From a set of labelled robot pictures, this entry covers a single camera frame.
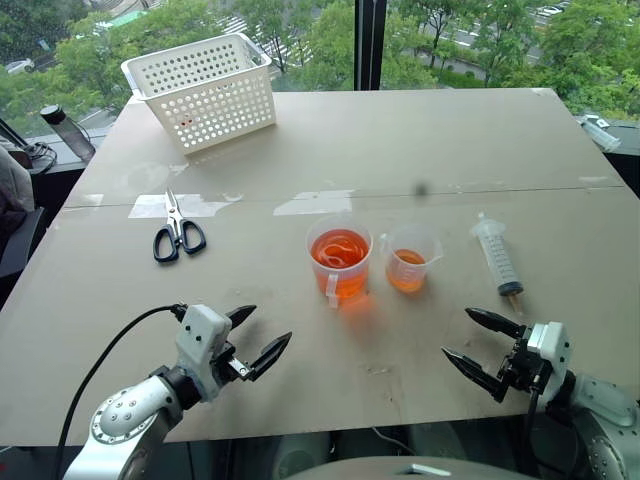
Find black cable bundle on ledge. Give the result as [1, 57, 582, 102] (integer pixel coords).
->
[18, 140, 59, 174]

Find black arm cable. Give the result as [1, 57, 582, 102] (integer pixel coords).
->
[53, 303, 189, 480]
[521, 384, 545, 480]

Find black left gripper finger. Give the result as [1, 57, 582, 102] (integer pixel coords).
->
[224, 304, 259, 327]
[247, 330, 294, 383]

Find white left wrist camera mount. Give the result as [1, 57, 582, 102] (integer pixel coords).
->
[174, 303, 234, 404]

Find black window frame post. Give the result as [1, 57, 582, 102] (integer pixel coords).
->
[353, 0, 387, 93]

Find small beaker orange liquid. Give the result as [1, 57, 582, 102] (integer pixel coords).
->
[378, 222, 446, 295]

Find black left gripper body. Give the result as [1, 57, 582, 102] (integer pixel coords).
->
[211, 341, 254, 387]

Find dark water bottle black cap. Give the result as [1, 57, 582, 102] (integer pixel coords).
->
[39, 103, 97, 163]

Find large beaker orange liquid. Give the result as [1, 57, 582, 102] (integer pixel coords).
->
[305, 214, 375, 308]

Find black handled scissors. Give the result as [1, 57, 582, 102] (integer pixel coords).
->
[152, 188, 208, 265]

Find white perforated plastic basket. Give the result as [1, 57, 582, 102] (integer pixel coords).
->
[121, 33, 278, 157]

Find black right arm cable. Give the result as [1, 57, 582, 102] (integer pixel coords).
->
[521, 384, 545, 480]

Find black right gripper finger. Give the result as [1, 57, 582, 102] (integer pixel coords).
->
[440, 347, 508, 403]
[464, 307, 527, 340]

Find grey cloth bundle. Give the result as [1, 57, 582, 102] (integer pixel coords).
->
[0, 144, 37, 251]

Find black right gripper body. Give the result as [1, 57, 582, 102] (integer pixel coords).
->
[496, 325, 554, 397]

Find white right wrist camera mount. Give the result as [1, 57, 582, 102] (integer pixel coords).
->
[527, 321, 574, 397]

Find grey rounded robot body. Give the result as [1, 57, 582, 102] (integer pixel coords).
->
[283, 453, 527, 480]

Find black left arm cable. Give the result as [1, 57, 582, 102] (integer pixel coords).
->
[53, 303, 189, 480]

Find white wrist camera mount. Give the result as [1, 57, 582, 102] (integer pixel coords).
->
[174, 303, 234, 404]
[527, 321, 574, 397]

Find clear plastic syringe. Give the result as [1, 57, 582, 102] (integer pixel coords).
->
[468, 211, 527, 317]

